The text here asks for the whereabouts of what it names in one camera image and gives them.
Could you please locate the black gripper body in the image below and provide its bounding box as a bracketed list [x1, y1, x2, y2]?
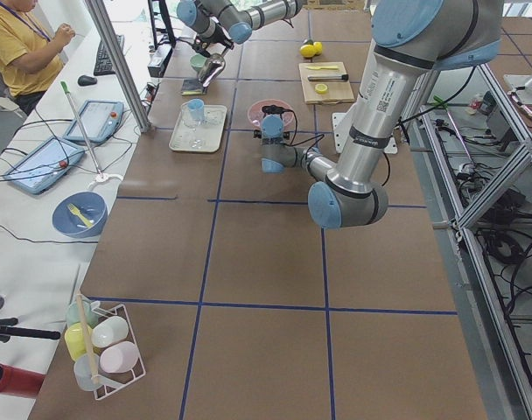
[192, 33, 235, 57]
[262, 104, 294, 116]

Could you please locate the metal ice scoop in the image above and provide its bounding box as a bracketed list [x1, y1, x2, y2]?
[198, 48, 228, 88]

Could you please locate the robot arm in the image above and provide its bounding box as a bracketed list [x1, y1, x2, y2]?
[176, 0, 304, 58]
[261, 1, 503, 228]

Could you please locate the clear ice cubes pile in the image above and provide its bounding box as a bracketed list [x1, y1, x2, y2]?
[249, 114, 264, 127]

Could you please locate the light blue cup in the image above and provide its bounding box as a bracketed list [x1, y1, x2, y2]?
[186, 98, 205, 123]

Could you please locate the white plastic cup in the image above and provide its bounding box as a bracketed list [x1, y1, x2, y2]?
[91, 316, 130, 348]

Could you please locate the green plastic cup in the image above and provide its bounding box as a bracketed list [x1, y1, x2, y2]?
[66, 295, 102, 329]

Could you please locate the pink plastic cup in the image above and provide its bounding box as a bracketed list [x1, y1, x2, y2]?
[100, 341, 139, 374]

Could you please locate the yellow plastic cup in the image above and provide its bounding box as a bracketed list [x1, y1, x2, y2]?
[64, 323, 87, 361]

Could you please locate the pale blue plastic cup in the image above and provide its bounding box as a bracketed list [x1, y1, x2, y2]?
[73, 353, 101, 391]

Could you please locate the green bowl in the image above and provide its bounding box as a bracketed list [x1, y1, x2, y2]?
[190, 54, 209, 77]

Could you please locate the pink bowl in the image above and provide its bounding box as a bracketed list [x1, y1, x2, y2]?
[247, 99, 294, 128]

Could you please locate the grey folded cloth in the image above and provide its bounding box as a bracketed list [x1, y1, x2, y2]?
[180, 79, 207, 96]

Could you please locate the lemon half slice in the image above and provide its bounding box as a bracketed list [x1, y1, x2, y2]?
[314, 83, 328, 95]

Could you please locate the yellow plastic knife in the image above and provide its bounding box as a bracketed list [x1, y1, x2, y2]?
[305, 66, 340, 71]

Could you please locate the wooden cutting board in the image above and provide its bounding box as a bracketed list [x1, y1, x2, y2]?
[298, 61, 355, 104]

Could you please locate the metal rod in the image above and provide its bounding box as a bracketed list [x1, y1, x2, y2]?
[307, 73, 349, 82]

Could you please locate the yellow lemon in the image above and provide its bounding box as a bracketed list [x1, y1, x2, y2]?
[312, 41, 323, 55]
[299, 44, 317, 59]

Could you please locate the clear wine glass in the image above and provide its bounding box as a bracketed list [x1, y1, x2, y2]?
[181, 103, 200, 142]

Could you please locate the cream bear tray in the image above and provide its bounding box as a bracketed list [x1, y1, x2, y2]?
[169, 105, 227, 153]

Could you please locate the black keyboard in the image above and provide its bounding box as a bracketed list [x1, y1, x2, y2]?
[93, 40, 116, 77]

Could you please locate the black computer mouse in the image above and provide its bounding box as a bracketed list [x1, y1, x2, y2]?
[77, 74, 97, 87]

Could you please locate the blue teach pendant far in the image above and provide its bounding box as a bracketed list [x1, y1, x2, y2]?
[79, 100, 124, 145]

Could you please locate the blue teach pendant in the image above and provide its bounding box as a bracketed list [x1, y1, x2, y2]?
[79, 100, 124, 145]
[3, 136, 85, 195]

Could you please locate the green tipped white stick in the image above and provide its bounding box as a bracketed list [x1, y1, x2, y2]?
[60, 80, 123, 191]

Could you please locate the person in yellow shirt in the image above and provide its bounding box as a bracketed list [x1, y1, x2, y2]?
[0, 0, 76, 115]

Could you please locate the yellow plastic fork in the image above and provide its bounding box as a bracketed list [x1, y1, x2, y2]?
[66, 203, 93, 228]

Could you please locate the blue bowl with fork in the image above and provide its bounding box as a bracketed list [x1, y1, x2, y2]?
[52, 191, 108, 239]

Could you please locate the blue teach pendant near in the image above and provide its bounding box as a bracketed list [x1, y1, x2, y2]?
[3, 136, 85, 195]

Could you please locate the red cylinder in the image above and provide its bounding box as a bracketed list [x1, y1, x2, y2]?
[0, 363, 45, 398]

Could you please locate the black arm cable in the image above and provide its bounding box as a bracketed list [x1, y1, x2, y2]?
[283, 108, 392, 189]

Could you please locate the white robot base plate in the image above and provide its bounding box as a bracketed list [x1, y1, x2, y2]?
[332, 112, 398, 154]

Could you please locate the aluminium frame post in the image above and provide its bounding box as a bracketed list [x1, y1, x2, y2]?
[85, 0, 151, 133]

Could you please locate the white wire cup rack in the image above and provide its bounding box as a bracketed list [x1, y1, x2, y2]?
[73, 293, 146, 401]

